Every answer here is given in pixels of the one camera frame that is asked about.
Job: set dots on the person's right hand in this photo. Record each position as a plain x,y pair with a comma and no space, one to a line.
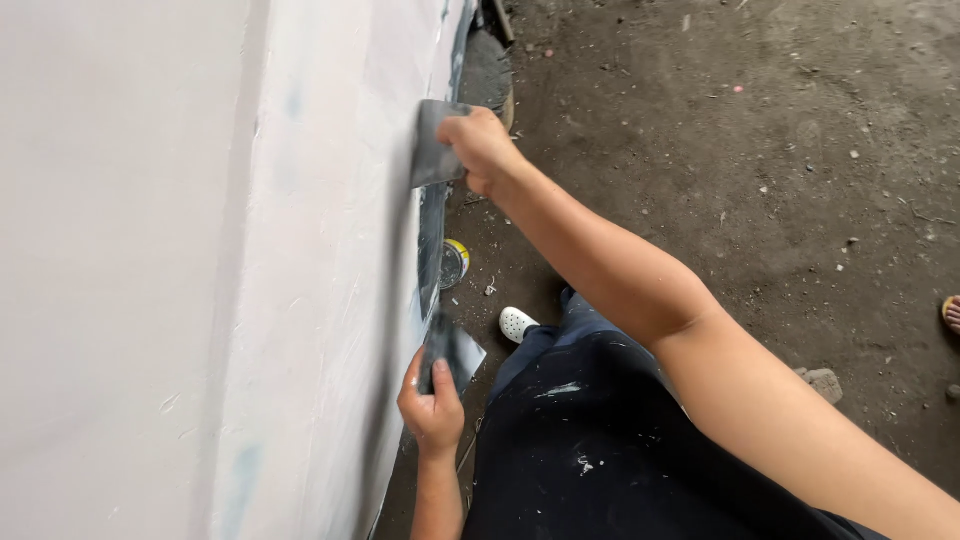
484,150

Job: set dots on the person's left hand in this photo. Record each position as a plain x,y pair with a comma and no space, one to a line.
435,420

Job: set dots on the person's right fingers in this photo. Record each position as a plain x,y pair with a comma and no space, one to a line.
457,127

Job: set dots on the large steel putty spreader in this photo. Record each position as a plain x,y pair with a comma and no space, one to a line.
433,154

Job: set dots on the small steel putty spreader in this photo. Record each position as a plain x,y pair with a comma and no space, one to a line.
459,349

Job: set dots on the black vehicle tyre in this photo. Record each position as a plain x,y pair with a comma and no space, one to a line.
486,71

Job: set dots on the rusty metal rod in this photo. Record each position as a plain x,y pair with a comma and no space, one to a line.
503,20

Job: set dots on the yellow putty can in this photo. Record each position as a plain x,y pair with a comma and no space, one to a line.
454,262

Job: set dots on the white clog shoe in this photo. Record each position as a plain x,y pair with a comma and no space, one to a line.
517,324

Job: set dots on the blue jeans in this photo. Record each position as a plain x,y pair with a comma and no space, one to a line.
555,337

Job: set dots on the white puttied vehicle body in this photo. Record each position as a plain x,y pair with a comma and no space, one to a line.
187,262

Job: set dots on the grey stone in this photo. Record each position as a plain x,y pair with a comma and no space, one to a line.
825,384

